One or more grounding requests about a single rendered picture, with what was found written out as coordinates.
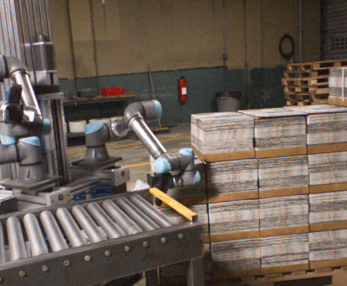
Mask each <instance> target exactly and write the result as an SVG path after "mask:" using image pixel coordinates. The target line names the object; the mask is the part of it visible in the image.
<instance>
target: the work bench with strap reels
mask: <svg viewBox="0 0 347 286"><path fill-rule="evenodd" d="M101 93H102V95H95V96H97V97H88V98H87V97H77V99H76V103H77V104H85V103H92V102H106V101H118V100H125V109H126V107H127V106H128V105H127V100H133V102H136V97H137V95H135V94H133V95H127V94H125V93H124V87H123V86H115V87H108V88H102V89H101ZM62 99H63V105H72V104H76V103H75V100H68V99H67V98H62ZM122 118H124V116H115V117H111V118H110V119H109V118H102V119H92V120H89V123H92V122H100V121H102V122H104V123H108V122H112V121H114V120H116V119H122ZM86 125H87V124H86V120H77V121H72V122H69V127H70V130H67V125H66V122H65V126H66V137H67V138H70V137H76V136H85V126H86Z"/></svg>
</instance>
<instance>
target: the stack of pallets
mask: <svg viewBox="0 0 347 286"><path fill-rule="evenodd" d="M295 65H298V68H297V69H296V68H295ZM286 66H287V69H286V70H285V71H283V73H284V78H281V85H283V87H284V99H286V106H283V107H295V106H305V105H313V99H312V97H311V93H310V91H312V90H314V89H321V88H329V83H330V82H329V77H330V69H334V68H342V67H347V60H333V61H314V62H304V63H288V64H286ZM292 73H295V76H292ZM326 78H327V81H326ZM290 80H293V83H290ZM292 88H295V90H292ZM293 94H295V95H296V96H295V97H293ZM294 101H297V102H298V103H297V104H294Z"/></svg>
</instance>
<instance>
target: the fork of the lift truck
mask: <svg viewBox="0 0 347 286"><path fill-rule="evenodd" d="M330 283H332V277H331V275H328V276H318V277H312V278H302V279H293V280H287V281H277V282H274V286H309V285H320V284H330Z"/></svg>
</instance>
